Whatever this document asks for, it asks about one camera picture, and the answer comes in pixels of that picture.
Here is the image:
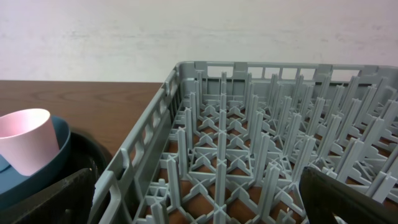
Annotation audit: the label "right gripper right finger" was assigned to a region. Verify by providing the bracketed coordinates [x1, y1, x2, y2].
[299, 167, 397, 224]

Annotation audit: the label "grey dishwasher rack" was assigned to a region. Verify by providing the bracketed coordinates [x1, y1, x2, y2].
[88, 62, 397, 223]

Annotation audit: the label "pink cup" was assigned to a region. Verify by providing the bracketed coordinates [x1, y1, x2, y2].
[1, 108, 60, 176]

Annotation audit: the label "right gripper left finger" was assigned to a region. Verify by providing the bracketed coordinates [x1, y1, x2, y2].
[1, 168, 95, 223]

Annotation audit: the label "round black serving tray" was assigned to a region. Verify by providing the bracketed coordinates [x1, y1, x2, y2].
[59, 132, 113, 180]

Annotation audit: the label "dark blue plate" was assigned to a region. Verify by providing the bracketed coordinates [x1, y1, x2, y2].
[1, 116, 71, 210]

